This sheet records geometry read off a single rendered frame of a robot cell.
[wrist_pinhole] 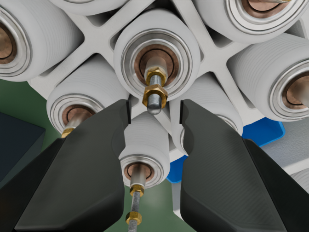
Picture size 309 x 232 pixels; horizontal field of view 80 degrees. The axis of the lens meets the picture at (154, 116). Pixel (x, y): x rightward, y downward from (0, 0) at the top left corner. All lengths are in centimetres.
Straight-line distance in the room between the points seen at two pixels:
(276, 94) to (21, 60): 28
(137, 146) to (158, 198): 55
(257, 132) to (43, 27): 46
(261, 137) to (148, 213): 59
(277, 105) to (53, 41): 27
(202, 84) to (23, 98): 49
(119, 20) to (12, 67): 13
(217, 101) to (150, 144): 11
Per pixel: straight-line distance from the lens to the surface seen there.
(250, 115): 35
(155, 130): 31
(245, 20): 21
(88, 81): 24
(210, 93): 27
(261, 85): 25
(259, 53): 28
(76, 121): 23
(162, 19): 20
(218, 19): 21
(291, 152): 49
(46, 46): 24
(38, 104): 61
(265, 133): 51
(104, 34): 28
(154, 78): 16
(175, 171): 55
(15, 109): 66
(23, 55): 24
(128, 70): 21
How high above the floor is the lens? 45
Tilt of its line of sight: 57 degrees down
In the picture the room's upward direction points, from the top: 177 degrees counter-clockwise
